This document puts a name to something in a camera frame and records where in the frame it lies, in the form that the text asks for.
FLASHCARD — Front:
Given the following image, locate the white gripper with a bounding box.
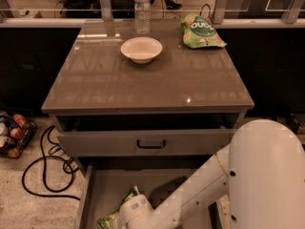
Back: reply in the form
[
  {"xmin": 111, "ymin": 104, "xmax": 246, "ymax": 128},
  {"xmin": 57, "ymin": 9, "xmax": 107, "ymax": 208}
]
[{"xmin": 113, "ymin": 195, "xmax": 153, "ymax": 229}]

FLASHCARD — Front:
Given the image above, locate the green Kettle chip bag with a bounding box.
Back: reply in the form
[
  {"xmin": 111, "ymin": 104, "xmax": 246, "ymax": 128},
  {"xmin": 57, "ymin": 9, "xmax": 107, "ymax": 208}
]
[{"xmin": 97, "ymin": 186, "xmax": 140, "ymax": 229}]

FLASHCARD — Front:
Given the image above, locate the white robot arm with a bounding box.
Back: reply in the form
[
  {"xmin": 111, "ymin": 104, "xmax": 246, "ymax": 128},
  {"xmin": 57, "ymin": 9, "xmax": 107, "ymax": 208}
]
[{"xmin": 114, "ymin": 119, "xmax": 305, "ymax": 229}]

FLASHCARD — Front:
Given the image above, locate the grey open middle drawer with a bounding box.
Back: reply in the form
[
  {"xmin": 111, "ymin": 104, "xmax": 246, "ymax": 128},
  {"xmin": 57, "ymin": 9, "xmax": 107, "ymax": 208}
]
[{"xmin": 76, "ymin": 161, "xmax": 228, "ymax": 229}]

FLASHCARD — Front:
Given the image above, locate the grey top drawer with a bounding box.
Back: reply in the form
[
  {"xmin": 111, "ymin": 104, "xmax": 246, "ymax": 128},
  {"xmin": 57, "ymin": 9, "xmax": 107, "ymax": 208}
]
[{"xmin": 58, "ymin": 129, "xmax": 236, "ymax": 156}]

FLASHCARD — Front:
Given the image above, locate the grey cabinet with counter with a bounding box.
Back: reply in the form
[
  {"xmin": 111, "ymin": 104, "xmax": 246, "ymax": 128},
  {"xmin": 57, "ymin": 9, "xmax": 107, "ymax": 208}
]
[{"xmin": 41, "ymin": 18, "xmax": 255, "ymax": 177}]

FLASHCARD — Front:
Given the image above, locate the green snack bag on counter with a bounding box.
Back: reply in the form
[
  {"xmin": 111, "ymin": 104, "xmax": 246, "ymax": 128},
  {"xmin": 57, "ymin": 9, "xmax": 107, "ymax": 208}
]
[{"xmin": 180, "ymin": 13, "xmax": 226, "ymax": 49}]

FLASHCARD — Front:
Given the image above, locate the orange snack packet in basket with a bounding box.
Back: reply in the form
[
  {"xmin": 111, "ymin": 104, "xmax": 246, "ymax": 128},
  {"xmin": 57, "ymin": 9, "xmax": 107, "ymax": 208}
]
[{"xmin": 12, "ymin": 114, "xmax": 30, "ymax": 129}]

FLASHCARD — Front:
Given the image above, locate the white ceramic bowl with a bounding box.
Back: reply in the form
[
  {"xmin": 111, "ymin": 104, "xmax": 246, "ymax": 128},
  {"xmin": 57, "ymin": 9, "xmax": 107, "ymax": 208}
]
[{"xmin": 120, "ymin": 37, "xmax": 163, "ymax": 64}]

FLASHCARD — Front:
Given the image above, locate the clear plastic water bottle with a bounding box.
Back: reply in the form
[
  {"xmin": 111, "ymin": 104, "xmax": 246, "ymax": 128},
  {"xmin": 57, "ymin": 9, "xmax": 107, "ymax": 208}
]
[{"xmin": 134, "ymin": 0, "xmax": 151, "ymax": 35}]

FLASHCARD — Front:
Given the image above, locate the black drawer handle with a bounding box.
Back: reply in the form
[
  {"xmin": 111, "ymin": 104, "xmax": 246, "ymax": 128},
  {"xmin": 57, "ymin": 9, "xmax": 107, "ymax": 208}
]
[{"xmin": 136, "ymin": 139, "xmax": 167, "ymax": 150}]

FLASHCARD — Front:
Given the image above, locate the black cable on floor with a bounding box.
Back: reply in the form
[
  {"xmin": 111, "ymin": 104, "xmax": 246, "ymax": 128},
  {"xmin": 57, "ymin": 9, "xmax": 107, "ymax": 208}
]
[{"xmin": 21, "ymin": 125, "xmax": 81, "ymax": 201}]

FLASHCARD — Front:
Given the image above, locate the black wire basket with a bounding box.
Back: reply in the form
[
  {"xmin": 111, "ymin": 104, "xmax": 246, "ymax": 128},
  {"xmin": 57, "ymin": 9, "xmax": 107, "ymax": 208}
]
[{"xmin": 0, "ymin": 112, "xmax": 37, "ymax": 158}]

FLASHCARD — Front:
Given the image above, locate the metal post left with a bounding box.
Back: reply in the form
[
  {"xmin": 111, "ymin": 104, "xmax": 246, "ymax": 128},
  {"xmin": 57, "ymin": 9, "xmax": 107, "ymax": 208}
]
[{"xmin": 99, "ymin": 0, "xmax": 113, "ymax": 20}]

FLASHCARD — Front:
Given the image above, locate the metal post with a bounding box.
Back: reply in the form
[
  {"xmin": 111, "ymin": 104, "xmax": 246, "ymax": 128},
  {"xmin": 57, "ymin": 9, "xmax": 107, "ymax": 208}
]
[
  {"xmin": 213, "ymin": 0, "xmax": 228, "ymax": 25},
  {"xmin": 99, "ymin": 0, "xmax": 113, "ymax": 20}
]

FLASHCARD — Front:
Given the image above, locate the metal post right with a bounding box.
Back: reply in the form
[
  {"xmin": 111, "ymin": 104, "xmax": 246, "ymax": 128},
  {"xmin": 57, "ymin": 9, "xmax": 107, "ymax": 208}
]
[{"xmin": 213, "ymin": 0, "xmax": 228, "ymax": 25}]

